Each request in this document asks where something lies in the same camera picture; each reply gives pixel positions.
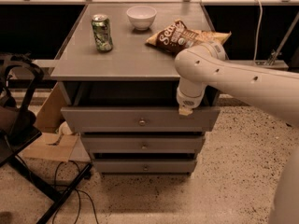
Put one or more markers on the grey middle drawer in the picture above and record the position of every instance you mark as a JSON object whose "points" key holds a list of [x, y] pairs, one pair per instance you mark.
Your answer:
{"points": [[142, 144]]}

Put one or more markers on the brown cardboard box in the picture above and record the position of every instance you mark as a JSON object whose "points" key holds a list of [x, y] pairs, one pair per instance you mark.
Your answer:
{"points": [[50, 145]]}

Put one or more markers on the green soda can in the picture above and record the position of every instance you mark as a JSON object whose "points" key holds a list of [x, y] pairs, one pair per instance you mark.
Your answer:
{"points": [[101, 32]]}

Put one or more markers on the white plastic bag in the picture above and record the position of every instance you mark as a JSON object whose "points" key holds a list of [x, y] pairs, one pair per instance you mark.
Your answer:
{"points": [[64, 129]]}

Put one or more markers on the grey drawer cabinet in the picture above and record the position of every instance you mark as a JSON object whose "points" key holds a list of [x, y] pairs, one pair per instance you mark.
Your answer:
{"points": [[132, 74]]}

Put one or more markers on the grey top drawer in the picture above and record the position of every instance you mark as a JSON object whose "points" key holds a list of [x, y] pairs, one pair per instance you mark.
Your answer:
{"points": [[138, 119]]}

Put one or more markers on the grey drawer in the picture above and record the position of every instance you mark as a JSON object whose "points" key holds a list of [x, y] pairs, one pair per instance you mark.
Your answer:
{"points": [[151, 166], [142, 144], [138, 119]]}

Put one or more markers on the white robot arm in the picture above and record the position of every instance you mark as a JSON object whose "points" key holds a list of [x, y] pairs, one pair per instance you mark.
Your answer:
{"points": [[274, 92]]}

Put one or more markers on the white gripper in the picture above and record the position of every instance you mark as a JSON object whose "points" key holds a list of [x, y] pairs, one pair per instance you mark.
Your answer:
{"points": [[187, 101]]}

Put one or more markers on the grey bottom drawer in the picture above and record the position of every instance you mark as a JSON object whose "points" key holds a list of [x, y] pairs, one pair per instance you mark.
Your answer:
{"points": [[151, 166]]}

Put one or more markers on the brown chip bag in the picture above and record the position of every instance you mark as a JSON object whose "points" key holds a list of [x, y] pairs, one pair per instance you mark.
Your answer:
{"points": [[177, 37]]}

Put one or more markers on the black office chair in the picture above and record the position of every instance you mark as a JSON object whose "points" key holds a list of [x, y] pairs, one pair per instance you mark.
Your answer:
{"points": [[18, 132]]}

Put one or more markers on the white bowl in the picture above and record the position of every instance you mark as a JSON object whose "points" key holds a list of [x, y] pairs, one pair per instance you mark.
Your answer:
{"points": [[141, 17]]}

